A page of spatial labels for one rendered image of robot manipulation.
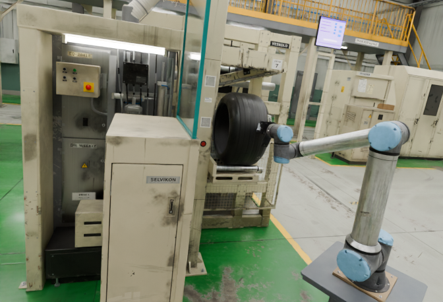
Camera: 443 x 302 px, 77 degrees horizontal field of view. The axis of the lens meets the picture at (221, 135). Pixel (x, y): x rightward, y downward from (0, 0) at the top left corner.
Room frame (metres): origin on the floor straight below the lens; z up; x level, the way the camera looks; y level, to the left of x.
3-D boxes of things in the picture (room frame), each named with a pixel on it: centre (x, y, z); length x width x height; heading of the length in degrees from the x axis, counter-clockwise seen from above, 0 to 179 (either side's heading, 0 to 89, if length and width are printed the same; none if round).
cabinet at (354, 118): (6.22, -3.17, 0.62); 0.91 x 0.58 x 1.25; 107
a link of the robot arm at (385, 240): (1.31, -0.85, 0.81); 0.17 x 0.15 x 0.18; 133
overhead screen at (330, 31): (5.87, -1.87, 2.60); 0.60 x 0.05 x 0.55; 107
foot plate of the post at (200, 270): (2.03, 0.14, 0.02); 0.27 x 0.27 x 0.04; 18
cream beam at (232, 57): (2.45, -0.12, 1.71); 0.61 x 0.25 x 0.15; 108
